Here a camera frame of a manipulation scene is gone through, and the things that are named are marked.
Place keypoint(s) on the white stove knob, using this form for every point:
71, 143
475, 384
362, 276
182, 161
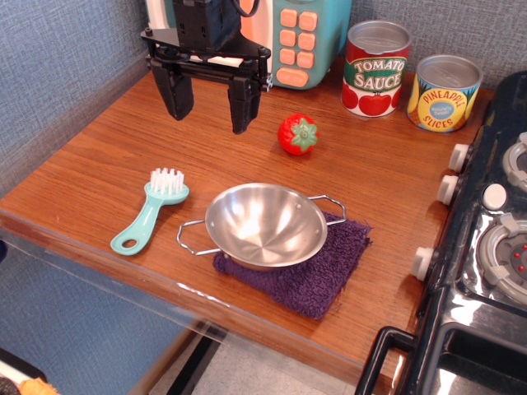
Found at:
421, 262
446, 190
458, 157

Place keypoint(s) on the purple cloth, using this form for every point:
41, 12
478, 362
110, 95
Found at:
308, 288

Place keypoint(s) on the tomato sauce can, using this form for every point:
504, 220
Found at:
376, 60

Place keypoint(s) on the white stove knob bottom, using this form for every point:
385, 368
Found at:
421, 262

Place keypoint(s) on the red toy strawberry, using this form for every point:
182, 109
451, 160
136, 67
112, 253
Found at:
298, 134

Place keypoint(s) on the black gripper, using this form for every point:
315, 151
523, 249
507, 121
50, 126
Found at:
206, 34

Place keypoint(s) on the pineapple slices can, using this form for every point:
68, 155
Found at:
445, 88

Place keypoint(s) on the white stove knob middle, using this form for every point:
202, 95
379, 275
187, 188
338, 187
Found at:
446, 190

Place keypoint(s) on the teal toy microwave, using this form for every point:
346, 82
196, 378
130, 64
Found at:
304, 38

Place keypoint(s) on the teal dish brush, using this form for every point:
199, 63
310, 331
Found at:
166, 187

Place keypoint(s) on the steel bowl with handles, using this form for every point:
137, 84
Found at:
267, 227

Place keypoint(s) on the white stove knob top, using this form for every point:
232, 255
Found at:
458, 157

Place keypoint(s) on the black toy stove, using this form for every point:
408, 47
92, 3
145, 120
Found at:
471, 319

